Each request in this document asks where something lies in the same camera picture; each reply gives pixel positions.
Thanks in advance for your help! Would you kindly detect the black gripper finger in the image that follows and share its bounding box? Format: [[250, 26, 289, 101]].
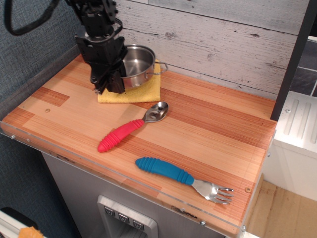
[[106, 61, 126, 94], [91, 72, 111, 95]]

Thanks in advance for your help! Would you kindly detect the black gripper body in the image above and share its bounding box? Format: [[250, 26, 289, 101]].
[[75, 34, 127, 83]]

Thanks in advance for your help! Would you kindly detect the silver steel pan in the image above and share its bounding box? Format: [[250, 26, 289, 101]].
[[122, 44, 168, 90]]

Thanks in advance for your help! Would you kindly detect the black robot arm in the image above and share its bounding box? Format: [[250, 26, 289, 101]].
[[67, 0, 128, 94]]

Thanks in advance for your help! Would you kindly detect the yellow folded rag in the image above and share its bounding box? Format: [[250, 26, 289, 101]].
[[97, 59, 161, 104]]

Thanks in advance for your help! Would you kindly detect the silver toy fridge cabinet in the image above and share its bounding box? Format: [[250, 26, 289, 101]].
[[43, 153, 223, 238]]

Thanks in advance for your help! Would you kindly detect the grey ice dispenser panel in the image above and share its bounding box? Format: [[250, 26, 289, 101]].
[[97, 195, 159, 238]]

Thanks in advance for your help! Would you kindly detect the orange object bottom left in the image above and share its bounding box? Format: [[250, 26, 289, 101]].
[[18, 227, 44, 238]]

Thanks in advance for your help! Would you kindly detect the white toy sink unit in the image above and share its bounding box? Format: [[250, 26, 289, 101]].
[[262, 91, 317, 200]]

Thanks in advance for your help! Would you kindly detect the red handled spoon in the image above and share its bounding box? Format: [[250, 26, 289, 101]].
[[97, 102, 169, 153]]

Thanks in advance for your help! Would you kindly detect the black cable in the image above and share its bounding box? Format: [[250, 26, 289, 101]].
[[3, 0, 59, 37]]

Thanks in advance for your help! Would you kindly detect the blue handled fork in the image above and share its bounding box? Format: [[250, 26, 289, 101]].
[[135, 157, 233, 204]]

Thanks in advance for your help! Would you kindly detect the dark right shelf post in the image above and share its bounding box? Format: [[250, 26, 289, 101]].
[[270, 0, 317, 121]]

